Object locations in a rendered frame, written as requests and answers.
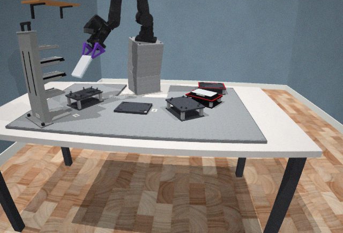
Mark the grey slotted shelf rack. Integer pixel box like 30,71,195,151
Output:
17,32,71,123

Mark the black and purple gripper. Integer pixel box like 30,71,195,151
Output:
82,36,107,59

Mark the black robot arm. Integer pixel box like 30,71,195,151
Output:
84,0,157,43

